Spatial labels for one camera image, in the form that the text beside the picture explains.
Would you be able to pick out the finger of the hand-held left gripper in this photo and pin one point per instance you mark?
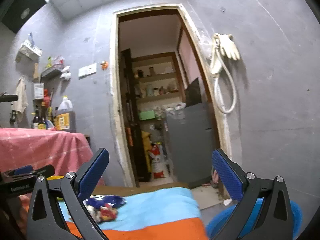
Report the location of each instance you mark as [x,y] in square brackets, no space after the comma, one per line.
[22,169]
[45,170]

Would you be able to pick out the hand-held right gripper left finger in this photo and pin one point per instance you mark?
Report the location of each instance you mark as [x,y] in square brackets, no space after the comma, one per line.
[92,172]

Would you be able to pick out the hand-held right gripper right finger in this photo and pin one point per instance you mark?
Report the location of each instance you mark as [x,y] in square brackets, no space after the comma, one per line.
[226,175]

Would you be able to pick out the yellow round bin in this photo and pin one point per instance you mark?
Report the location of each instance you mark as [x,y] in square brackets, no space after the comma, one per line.
[55,178]

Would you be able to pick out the red yellow wrapper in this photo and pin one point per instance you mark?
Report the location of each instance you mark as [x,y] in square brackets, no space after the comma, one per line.
[106,212]

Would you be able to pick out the pink checked cloth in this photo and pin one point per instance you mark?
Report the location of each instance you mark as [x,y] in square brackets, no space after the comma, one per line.
[42,150]

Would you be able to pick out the white crumpled paper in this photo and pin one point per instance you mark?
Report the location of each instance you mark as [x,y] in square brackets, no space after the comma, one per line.
[227,202]

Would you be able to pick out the grey cabinet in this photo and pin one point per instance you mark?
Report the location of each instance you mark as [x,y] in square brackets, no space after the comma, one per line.
[190,142]

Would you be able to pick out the blue plastic basin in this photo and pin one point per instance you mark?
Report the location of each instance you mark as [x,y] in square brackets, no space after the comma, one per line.
[220,223]

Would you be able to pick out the dark sauce bottle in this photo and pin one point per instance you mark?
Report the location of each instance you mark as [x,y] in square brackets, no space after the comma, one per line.
[43,120]
[35,121]

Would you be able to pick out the large cooking oil bottle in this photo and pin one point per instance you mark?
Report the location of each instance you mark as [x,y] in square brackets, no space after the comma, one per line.
[65,117]

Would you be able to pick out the yellow bag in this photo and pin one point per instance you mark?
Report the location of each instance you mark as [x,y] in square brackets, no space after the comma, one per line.
[145,145]

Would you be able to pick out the dark wooden door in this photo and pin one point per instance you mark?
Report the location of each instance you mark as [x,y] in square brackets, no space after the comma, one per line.
[131,120]

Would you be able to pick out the red white sack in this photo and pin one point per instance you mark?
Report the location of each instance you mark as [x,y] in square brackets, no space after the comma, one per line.
[157,163]

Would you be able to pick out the blue orange striped blanket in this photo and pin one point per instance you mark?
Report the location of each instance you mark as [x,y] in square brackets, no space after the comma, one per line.
[155,207]

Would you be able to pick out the white hanging towel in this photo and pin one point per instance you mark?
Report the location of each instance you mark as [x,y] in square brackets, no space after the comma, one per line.
[21,97]

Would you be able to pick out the red bottle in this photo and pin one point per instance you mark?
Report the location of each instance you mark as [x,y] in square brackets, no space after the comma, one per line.
[46,95]

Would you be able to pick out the green box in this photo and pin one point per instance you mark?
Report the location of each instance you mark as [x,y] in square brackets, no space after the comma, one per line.
[147,115]

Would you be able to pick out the white paper card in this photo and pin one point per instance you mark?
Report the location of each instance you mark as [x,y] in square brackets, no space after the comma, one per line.
[38,90]

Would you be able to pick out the black screen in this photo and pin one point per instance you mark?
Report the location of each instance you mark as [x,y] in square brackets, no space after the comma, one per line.
[193,92]

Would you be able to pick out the white plastic bag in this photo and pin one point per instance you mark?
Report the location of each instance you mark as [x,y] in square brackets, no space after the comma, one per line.
[65,73]

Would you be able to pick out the wooden shelf unit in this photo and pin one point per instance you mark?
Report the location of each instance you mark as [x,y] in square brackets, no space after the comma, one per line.
[160,76]

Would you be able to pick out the white glove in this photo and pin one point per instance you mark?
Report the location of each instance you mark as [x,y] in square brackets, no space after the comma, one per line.
[228,46]

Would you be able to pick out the black ceiling panel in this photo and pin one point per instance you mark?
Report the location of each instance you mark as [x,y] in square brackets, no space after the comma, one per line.
[20,10]

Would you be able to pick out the white door frame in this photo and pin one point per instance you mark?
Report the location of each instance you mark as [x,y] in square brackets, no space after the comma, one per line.
[114,92]

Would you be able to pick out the grey wall shelf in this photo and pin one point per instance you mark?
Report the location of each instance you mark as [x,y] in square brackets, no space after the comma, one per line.
[51,72]

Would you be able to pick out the white wall switch plate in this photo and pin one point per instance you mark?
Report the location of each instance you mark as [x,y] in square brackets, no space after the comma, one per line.
[87,70]

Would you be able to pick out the orange wall hook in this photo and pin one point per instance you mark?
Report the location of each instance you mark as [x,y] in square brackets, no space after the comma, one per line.
[104,65]

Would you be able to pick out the white wall rack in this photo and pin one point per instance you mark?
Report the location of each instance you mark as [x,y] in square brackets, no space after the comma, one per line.
[27,51]

